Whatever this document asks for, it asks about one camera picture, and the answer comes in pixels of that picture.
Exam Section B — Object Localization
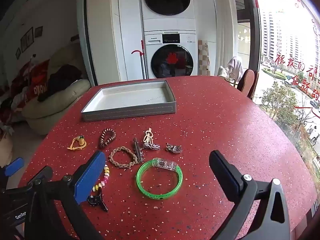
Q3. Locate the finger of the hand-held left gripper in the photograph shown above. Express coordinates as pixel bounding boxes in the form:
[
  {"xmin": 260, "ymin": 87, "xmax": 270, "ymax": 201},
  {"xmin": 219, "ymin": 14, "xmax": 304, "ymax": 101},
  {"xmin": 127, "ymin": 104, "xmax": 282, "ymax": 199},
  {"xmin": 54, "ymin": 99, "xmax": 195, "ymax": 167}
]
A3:
[
  {"xmin": 30, "ymin": 165, "xmax": 53, "ymax": 184},
  {"xmin": 5, "ymin": 157, "xmax": 25, "ymax": 177}
]

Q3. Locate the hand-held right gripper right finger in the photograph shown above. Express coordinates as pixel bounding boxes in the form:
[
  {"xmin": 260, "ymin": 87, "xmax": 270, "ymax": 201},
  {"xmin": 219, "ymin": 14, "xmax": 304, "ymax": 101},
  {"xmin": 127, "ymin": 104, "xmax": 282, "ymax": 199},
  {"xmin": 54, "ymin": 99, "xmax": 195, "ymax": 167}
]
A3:
[{"xmin": 209, "ymin": 150, "xmax": 290, "ymax": 240}]

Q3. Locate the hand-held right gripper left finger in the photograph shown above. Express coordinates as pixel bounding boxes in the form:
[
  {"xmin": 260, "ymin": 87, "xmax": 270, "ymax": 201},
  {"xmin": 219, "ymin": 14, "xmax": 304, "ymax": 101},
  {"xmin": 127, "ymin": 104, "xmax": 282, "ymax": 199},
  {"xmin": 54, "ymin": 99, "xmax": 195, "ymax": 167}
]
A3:
[{"xmin": 25, "ymin": 151, "xmax": 107, "ymax": 240}]

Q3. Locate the pink yellow beaded bracelet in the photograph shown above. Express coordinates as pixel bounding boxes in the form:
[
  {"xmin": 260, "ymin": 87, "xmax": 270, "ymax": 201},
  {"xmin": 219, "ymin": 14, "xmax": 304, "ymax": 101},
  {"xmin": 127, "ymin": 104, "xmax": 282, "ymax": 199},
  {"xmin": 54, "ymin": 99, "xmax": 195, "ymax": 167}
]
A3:
[{"xmin": 92, "ymin": 164, "xmax": 110, "ymax": 192}]

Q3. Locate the black hair claw clip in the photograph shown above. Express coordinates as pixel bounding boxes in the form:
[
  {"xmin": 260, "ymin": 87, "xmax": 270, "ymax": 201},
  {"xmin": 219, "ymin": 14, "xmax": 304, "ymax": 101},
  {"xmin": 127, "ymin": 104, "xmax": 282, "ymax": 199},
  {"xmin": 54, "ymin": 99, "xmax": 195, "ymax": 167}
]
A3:
[{"xmin": 87, "ymin": 191, "xmax": 109, "ymax": 212}]

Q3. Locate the yellow cord bracelet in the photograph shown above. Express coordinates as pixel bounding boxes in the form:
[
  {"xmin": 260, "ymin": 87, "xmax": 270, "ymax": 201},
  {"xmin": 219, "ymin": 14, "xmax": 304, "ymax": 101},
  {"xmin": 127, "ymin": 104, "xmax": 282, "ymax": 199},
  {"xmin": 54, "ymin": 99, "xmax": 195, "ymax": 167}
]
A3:
[{"xmin": 67, "ymin": 135, "xmax": 87, "ymax": 151}]

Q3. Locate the brown spiral hair tie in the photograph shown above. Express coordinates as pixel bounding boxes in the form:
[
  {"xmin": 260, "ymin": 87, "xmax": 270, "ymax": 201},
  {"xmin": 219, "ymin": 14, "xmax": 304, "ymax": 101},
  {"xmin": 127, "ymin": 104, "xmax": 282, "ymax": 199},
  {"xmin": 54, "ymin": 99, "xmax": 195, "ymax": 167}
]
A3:
[{"xmin": 99, "ymin": 128, "xmax": 117, "ymax": 148}]

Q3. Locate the brown braided bracelet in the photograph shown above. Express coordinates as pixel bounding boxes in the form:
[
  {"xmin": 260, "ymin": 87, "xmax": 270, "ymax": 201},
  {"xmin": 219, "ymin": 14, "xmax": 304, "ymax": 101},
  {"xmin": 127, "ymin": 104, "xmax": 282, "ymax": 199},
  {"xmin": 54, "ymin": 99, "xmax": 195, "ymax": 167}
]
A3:
[{"xmin": 109, "ymin": 146, "xmax": 138, "ymax": 168}]

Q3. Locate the silver metal hair clip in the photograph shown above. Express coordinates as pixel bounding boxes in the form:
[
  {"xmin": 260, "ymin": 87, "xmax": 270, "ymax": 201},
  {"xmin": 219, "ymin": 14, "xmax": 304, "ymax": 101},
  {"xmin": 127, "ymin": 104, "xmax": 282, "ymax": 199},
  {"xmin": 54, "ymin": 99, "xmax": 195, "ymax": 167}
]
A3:
[{"xmin": 132, "ymin": 137, "xmax": 145, "ymax": 163}]

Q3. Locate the silver rhinestone brooch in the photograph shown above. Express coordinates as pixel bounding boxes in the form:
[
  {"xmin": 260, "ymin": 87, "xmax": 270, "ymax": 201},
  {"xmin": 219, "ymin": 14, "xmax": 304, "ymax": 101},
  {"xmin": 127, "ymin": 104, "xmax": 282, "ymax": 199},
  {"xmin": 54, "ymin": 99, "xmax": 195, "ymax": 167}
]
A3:
[
  {"xmin": 165, "ymin": 143, "xmax": 183, "ymax": 153},
  {"xmin": 142, "ymin": 141, "xmax": 161, "ymax": 151}
]

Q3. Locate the green plastic bangle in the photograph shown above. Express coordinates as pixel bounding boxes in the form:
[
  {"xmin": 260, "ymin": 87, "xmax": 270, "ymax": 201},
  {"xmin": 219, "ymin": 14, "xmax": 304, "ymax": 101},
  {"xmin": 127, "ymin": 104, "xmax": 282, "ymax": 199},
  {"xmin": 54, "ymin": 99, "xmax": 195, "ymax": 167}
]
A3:
[{"xmin": 136, "ymin": 157, "xmax": 183, "ymax": 200}]

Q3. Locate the cream looped hair clip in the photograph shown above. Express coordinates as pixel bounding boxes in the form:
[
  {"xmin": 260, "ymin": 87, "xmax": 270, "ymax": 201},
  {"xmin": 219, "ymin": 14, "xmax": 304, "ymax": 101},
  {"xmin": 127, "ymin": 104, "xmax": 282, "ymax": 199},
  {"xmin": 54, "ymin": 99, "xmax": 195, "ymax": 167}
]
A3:
[{"xmin": 143, "ymin": 128, "xmax": 155, "ymax": 144}]

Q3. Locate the grey jewelry tray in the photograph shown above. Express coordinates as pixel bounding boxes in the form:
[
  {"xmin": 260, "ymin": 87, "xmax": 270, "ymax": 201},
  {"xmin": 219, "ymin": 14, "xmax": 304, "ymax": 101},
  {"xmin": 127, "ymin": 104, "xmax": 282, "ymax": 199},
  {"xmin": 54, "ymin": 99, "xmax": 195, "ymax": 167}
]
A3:
[{"xmin": 81, "ymin": 79, "xmax": 177, "ymax": 122}]

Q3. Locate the beige round ottoman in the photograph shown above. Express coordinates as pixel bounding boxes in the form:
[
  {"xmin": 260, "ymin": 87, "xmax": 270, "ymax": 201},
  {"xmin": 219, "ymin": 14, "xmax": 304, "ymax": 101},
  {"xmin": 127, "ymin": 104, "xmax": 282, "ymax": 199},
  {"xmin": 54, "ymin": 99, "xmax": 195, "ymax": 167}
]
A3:
[{"xmin": 0, "ymin": 130, "xmax": 14, "ymax": 167}]

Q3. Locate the pile of clothes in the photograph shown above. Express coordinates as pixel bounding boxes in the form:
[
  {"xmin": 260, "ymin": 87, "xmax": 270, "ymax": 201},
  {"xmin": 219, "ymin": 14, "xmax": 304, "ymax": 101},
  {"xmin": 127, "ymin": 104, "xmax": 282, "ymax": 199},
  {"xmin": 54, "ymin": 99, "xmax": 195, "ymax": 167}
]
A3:
[{"xmin": 0, "ymin": 79, "xmax": 28, "ymax": 130}]

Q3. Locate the cream sofa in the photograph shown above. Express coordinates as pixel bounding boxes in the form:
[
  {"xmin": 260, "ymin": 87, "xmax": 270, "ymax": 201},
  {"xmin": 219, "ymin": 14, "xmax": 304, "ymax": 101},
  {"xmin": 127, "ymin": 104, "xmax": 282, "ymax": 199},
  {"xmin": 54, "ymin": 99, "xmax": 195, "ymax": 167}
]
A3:
[{"xmin": 21, "ymin": 45, "xmax": 92, "ymax": 135}]

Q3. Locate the red printed blanket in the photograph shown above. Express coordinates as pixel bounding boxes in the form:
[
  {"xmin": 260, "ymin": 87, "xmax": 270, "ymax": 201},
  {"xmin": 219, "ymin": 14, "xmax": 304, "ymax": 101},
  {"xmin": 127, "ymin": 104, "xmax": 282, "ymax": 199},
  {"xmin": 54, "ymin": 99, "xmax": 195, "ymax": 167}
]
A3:
[{"xmin": 11, "ymin": 59, "xmax": 50, "ymax": 100}]

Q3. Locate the brown chair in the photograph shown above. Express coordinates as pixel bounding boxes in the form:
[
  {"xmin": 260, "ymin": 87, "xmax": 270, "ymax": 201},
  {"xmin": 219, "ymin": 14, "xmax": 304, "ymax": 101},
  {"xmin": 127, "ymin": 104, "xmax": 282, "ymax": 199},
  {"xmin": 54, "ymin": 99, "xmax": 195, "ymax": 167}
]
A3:
[{"xmin": 237, "ymin": 69, "xmax": 259, "ymax": 98}]

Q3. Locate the black clothing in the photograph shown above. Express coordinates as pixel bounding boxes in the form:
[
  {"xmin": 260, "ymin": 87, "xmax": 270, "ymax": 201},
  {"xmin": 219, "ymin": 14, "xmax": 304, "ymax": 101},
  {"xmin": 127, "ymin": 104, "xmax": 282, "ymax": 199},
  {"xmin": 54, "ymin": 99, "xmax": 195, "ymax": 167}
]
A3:
[{"xmin": 37, "ymin": 64, "xmax": 83, "ymax": 102}]

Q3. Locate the white fluffy cloth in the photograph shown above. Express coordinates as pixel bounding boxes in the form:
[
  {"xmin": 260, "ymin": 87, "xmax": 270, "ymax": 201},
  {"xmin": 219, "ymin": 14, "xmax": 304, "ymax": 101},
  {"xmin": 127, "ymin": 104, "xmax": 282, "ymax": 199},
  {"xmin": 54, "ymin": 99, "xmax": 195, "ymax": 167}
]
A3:
[{"xmin": 226, "ymin": 56, "xmax": 244, "ymax": 82}]

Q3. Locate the checkered beige panel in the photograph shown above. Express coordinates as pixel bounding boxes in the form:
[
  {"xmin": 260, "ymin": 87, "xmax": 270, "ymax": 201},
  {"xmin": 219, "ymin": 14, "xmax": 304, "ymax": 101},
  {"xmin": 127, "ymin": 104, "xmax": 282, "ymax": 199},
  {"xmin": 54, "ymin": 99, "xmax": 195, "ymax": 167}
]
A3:
[{"xmin": 198, "ymin": 39, "xmax": 211, "ymax": 76}]

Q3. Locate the red window lettering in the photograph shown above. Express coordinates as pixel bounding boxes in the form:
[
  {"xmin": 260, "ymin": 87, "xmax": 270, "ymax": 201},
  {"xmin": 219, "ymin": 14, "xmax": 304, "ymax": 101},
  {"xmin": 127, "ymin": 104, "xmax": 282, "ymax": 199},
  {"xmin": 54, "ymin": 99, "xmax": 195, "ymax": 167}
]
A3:
[{"xmin": 275, "ymin": 52, "xmax": 320, "ymax": 100}]

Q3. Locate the white cabinet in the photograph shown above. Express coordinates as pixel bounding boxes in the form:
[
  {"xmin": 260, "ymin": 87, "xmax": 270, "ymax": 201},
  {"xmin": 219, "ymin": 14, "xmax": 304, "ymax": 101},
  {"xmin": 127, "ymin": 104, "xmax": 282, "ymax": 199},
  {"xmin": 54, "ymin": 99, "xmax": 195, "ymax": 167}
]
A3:
[{"xmin": 84, "ymin": 0, "xmax": 238, "ymax": 85}]

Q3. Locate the large black picture frame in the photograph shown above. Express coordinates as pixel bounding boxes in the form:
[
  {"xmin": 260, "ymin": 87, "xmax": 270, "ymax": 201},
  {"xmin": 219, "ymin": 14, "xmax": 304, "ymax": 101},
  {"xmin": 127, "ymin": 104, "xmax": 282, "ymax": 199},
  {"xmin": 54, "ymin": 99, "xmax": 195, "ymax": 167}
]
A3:
[{"xmin": 21, "ymin": 27, "xmax": 34, "ymax": 53}]

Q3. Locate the red-handled mop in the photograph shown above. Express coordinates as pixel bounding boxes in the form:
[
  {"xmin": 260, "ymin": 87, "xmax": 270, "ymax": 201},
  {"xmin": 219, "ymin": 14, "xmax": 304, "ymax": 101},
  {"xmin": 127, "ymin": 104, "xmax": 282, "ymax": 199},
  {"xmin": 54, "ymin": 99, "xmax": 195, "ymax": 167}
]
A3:
[{"xmin": 132, "ymin": 41, "xmax": 148, "ymax": 79}]

